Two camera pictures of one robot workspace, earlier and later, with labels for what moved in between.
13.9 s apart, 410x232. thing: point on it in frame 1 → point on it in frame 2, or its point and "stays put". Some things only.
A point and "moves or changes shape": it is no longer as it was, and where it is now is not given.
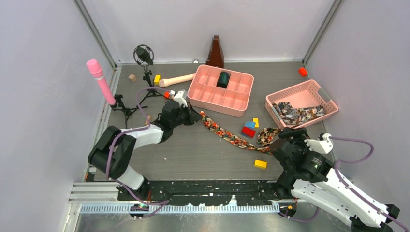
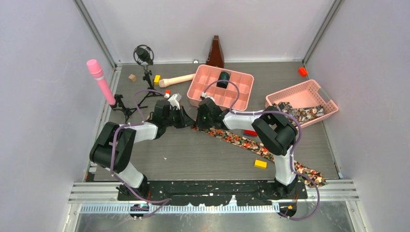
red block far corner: [302, 72] stays put
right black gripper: [299, 135] → [200, 125]
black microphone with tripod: [144, 54] stays put
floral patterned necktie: [265, 137] moves or changes shape
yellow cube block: [156, 79] stays put
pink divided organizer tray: [221, 90] stays put
